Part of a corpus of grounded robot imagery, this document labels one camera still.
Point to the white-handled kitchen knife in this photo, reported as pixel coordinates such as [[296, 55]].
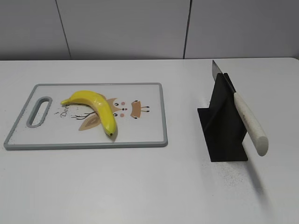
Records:
[[253, 127]]

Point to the yellow plastic banana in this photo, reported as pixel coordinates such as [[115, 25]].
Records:
[[99, 104]]

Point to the white grey-rimmed cutting board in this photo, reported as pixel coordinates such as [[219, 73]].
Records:
[[45, 124]]

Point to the black knife stand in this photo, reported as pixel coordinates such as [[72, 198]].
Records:
[[222, 126]]

